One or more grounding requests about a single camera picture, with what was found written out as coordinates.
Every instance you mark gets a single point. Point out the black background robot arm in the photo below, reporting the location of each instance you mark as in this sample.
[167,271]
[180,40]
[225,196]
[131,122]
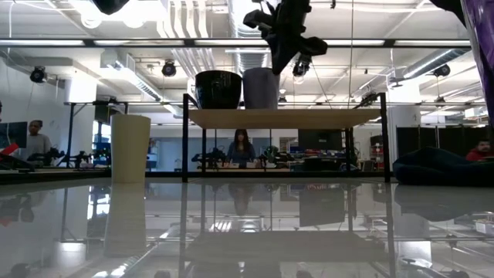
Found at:
[212,156]
[272,152]
[86,157]
[46,156]

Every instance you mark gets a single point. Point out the black metal stand frame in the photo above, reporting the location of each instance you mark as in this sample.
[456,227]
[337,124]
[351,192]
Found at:
[70,135]

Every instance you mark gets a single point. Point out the dark teal screen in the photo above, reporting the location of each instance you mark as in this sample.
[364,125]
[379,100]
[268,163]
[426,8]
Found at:
[13,135]

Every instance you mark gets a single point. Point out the grey cup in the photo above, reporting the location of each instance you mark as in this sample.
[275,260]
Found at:
[260,90]

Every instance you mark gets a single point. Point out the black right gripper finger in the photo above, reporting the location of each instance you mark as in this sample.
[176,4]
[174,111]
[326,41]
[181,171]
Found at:
[283,54]

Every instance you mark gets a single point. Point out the red object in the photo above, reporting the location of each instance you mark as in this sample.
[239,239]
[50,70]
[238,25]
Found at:
[9,149]

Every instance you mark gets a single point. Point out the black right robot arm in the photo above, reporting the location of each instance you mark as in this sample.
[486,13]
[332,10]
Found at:
[449,7]

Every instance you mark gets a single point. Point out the person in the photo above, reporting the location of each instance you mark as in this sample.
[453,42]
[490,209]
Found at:
[241,152]
[36,144]
[480,153]

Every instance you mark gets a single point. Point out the black monitor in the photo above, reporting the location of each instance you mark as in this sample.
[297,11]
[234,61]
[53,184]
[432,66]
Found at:
[320,140]

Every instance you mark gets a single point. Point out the wooden shelf with black frame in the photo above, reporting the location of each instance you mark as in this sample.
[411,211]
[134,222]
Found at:
[283,119]

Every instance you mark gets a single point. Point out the black rail-mounted device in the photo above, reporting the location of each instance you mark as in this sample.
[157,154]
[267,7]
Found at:
[368,99]

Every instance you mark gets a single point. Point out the glossy black cup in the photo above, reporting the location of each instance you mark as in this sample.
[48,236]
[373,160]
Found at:
[218,90]

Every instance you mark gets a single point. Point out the tall cream cup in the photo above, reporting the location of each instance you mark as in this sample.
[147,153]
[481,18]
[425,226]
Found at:
[130,148]

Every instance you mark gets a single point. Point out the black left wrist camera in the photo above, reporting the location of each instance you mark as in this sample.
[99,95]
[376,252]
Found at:
[110,5]

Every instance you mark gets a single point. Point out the black overhead frame bar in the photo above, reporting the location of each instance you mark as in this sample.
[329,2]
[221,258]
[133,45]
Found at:
[189,43]

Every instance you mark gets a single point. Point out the black partition panels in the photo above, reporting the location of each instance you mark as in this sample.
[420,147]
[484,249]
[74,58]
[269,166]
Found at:
[417,139]

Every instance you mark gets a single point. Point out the silver ventilation duct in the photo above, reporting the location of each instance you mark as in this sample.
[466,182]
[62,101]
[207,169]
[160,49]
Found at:
[251,58]
[424,63]

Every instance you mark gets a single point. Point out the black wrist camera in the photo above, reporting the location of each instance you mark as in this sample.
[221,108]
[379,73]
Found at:
[314,46]
[110,5]

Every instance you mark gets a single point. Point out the purple translucent cup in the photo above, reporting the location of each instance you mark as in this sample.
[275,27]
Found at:
[484,38]

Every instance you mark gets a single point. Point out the dark blue bean bag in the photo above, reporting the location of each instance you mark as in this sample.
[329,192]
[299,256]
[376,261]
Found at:
[436,170]

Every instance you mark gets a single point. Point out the black ceiling spotlight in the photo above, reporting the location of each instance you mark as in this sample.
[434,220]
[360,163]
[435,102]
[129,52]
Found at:
[168,68]
[442,70]
[38,74]
[300,68]

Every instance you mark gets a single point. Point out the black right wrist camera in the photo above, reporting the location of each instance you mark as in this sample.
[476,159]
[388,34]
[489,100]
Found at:
[314,46]

